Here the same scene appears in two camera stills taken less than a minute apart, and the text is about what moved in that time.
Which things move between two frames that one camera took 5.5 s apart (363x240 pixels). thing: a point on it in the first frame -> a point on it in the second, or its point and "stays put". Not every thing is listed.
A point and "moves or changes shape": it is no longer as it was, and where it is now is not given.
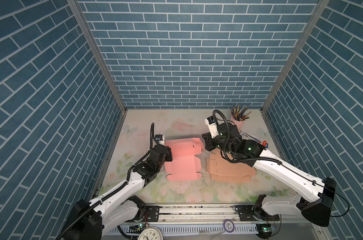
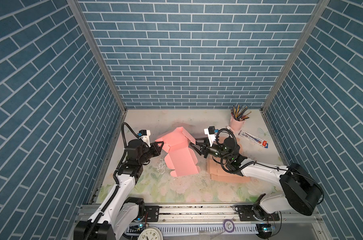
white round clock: (150, 233) stays put
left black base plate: (151, 214) stays put
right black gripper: (208, 140) -> (205, 150)
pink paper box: (185, 165) moves or changes shape
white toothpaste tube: (245, 135) stays put
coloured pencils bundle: (239, 113) stays put
